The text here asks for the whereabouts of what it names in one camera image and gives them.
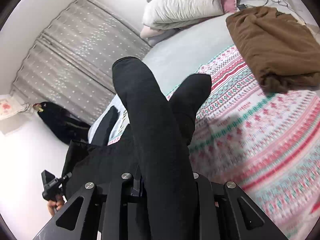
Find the black bag with gold clasp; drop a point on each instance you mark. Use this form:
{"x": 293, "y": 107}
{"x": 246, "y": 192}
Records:
{"x": 57, "y": 122}

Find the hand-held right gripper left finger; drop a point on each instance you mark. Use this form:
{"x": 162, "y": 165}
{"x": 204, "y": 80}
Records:
{"x": 126, "y": 187}

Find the person's left hand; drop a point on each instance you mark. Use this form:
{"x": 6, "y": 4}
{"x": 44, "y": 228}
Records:
{"x": 55, "y": 206}

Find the large black garment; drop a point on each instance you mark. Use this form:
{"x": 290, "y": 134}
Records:
{"x": 150, "y": 130}

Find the small black charger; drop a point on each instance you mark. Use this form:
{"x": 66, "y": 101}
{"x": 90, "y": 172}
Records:
{"x": 241, "y": 7}

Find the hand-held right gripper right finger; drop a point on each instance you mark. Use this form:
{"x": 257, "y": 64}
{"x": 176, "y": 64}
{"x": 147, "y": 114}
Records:
{"x": 203, "y": 187}

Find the grey dotted curtain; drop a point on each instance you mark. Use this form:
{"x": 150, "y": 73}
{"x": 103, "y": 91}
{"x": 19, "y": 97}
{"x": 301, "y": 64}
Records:
{"x": 75, "y": 42}

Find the brown garment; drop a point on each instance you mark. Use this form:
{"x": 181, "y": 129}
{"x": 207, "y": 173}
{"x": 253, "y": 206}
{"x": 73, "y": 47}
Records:
{"x": 275, "y": 47}

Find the grey bed sheet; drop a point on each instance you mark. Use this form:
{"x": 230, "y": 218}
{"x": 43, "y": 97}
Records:
{"x": 180, "y": 50}

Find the pale pink folded blanket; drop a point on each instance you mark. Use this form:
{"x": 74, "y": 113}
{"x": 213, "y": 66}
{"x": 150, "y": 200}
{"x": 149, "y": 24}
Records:
{"x": 150, "y": 33}

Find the floral white cloth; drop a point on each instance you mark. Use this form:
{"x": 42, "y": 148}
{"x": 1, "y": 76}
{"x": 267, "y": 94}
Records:
{"x": 7, "y": 108}

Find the pink pillow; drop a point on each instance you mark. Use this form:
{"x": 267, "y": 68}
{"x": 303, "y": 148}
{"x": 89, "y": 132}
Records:
{"x": 228, "y": 2}

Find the pink and teal patterned blanket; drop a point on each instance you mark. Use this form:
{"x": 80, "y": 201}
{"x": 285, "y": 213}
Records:
{"x": 250, "y": 130}

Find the white pillow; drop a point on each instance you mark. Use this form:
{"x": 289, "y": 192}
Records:
{"x": 182, "y": 7}

